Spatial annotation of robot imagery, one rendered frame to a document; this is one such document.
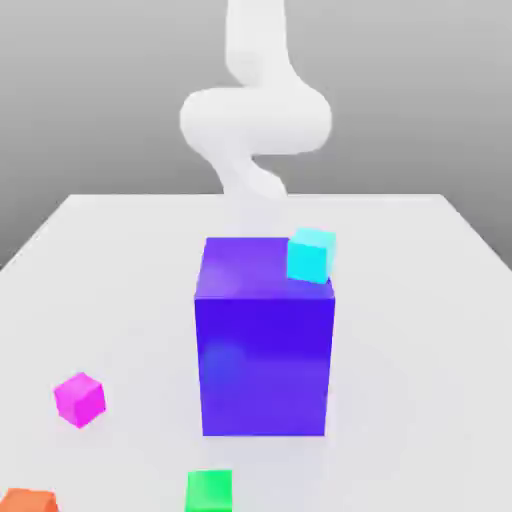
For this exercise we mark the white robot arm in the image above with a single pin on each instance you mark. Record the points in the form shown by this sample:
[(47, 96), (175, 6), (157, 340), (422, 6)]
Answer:
[(256, 120)]

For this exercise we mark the large purple box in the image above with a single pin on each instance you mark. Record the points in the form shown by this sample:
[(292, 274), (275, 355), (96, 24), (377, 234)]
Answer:
[(264, 360)]

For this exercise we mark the small magenta cube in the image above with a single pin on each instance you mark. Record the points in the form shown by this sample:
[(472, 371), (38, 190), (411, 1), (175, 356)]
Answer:
[(80, 400)]

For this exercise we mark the small cyan cube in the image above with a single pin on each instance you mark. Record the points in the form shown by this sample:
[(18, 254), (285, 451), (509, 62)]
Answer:
[(310, 258)]

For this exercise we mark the small orange cube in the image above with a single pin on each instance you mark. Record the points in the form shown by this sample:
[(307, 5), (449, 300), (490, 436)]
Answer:
[(28, 502)]

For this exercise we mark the small green cube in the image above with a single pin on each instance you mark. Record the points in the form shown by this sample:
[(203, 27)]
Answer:
[(208, 492)]

